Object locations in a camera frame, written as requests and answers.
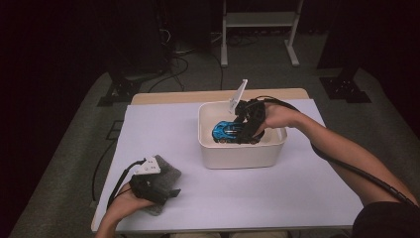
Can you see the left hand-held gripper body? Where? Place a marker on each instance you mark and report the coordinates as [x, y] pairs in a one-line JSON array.
[[148, 167]]

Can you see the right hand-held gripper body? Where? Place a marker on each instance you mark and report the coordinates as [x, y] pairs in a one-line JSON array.
[[254, 112]]

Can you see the blue toy car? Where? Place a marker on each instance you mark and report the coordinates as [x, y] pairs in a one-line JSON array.
[[223, 129]]

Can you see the grey fuzzy cloth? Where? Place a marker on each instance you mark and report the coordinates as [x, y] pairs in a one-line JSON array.
[[168, 173]]

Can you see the white plastic bin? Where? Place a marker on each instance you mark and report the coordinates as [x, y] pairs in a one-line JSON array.
[[241, 155]]

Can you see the person's right hand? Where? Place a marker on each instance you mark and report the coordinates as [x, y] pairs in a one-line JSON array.
[[280, 115]]

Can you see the person's left hand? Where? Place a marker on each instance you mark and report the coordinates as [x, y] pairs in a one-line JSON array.
[[127, 205]]

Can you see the black stand base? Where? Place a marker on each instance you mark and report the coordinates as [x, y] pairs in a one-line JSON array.
[[120, 91], [345, 89]]

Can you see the white metal stand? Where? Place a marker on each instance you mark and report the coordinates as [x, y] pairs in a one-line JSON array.
[[261, 19]]

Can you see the person's black shirt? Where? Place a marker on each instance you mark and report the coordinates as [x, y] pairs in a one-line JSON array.
[[389, 221]]

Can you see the black square floor frame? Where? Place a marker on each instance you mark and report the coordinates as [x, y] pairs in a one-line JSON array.
[[110, 130]]

